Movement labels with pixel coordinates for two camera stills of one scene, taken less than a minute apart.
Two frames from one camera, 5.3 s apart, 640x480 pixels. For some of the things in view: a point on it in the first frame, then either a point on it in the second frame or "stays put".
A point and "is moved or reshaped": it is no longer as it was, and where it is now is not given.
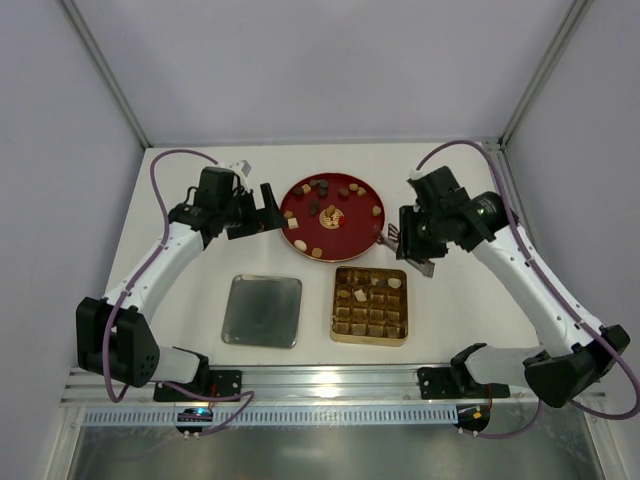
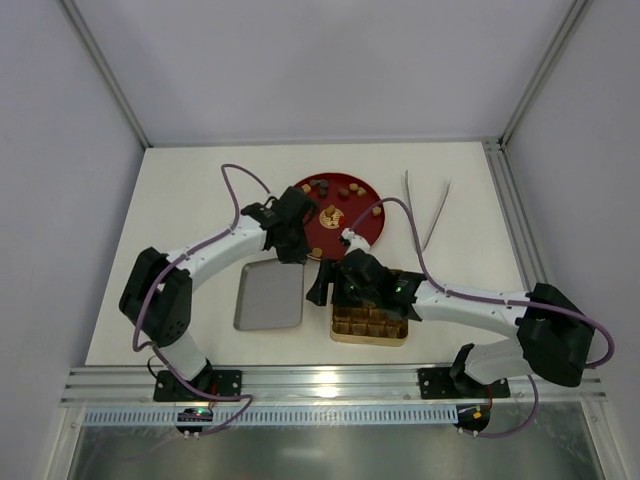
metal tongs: x=391 y=241 is moved or reshaped
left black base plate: x=213 y=384 stays put
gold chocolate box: x=369 y=306 stays put
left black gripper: x=251 y=215 -> x=291 y=245
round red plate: x=332 y=216 stays put
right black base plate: x=454 y=382 stays put
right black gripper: x=408 y=234 -> x=335 y=282
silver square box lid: x=263 y=311 is moved or reshaped
